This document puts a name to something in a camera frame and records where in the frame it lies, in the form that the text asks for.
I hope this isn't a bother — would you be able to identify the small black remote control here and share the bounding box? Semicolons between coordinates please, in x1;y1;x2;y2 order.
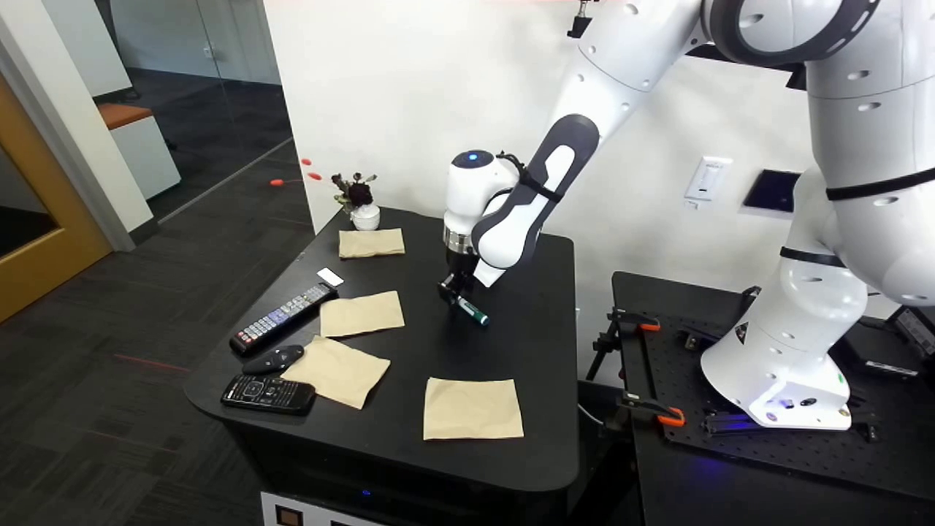
244;341;307;379

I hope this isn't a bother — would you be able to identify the white cabinet control panel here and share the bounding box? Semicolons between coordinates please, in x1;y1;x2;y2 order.
257;488;391;526

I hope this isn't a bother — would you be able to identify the small plant white pot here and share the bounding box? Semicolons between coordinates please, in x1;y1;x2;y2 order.
329;171;387;233

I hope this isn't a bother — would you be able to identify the wide black remote control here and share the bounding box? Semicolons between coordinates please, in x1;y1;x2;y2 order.
219;371;318;419

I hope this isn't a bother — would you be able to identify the tan cloth front left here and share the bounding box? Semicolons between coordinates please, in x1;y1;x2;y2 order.
279;336;394;412

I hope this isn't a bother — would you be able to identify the tan cloth back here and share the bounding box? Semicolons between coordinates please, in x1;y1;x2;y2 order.
337;225;409;264

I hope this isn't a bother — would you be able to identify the tan cloth middle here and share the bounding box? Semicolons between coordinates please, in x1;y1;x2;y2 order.
318;290;409;341

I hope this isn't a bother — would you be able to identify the black wall panel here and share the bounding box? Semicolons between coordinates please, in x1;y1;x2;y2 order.
742;168;805;216

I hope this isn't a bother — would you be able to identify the white wall outlet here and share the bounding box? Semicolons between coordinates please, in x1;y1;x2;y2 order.
681;156;738;211

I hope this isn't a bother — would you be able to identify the tan cloth front right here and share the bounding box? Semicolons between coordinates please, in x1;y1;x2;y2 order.
422;374;529;445

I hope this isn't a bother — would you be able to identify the white bench wooden seat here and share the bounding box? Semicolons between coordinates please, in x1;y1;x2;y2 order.
93;90;184;201

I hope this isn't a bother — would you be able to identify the teal marker black cap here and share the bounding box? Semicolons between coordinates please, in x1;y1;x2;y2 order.
454;295;495;330

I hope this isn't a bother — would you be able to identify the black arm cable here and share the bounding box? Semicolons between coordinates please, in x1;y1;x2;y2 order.
495;150;567;207

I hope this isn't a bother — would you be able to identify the black clamp orange handle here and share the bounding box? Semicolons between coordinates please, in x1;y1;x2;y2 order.
580;390;691;435
581;306;666;385

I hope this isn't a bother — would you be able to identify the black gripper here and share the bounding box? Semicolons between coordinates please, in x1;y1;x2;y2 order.
437;246;482;314

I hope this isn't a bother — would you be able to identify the long black remote control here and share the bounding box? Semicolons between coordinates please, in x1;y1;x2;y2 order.
228;282;340;356

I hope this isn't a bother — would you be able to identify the black table cabinet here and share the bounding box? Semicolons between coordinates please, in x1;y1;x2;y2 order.
228;406;589;526

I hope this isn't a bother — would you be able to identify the tan cloth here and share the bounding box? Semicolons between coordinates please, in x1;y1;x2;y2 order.
279;336;394;412
337;225;409;264
422;374;529;445
318;290;409;341

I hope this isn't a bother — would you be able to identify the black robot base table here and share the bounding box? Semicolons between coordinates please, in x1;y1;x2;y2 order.
611;268;935;507

